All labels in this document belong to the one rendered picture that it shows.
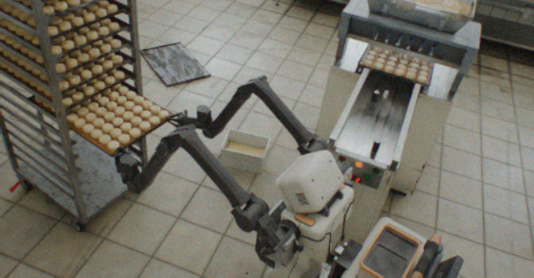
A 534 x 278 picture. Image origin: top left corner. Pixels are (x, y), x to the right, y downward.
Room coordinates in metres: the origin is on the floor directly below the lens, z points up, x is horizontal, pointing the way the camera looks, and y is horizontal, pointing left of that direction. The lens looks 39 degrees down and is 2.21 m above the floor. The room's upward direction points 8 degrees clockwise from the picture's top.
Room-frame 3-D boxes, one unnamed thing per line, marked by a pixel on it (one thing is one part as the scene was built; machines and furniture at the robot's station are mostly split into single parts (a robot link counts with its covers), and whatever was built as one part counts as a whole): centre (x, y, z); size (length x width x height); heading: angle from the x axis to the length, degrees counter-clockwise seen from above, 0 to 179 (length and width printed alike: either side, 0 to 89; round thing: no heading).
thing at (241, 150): (2.34, 0.13, 0.08); 0.30 x 0.22 x 0.16; 83
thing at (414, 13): (2.41, -0.70, 1.25); 0.56 x 0.29 x 0.14; 72
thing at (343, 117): (2.56, -0.60, 0.87); 2.01 x 0.03 x 0.07; 162
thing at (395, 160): (2.47, -0.88, 0.87); 2.01 x 0.03 x 0.07; 162
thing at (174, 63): (3.42, 0.89, 0.01); 0.60 x 0.40 x 0.03; 39
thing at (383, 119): (1.92, -0.55, 0.45); 0.70 x 0.34 x 0.90; 162
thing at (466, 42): (2.41, -0.70, 1.01); 0.72 x 0.33 x 0.34; 72
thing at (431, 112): (2.86, -0.85, 0.42); 1.28 x 0.72 x 0.84; 162
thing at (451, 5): (2.40, -0.70, 1.28); 0.54 x 0.27 x 0.06; 72
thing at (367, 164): (1.58, -0.44, 0.77); 0.24 x 0.04 x 0.14; 72
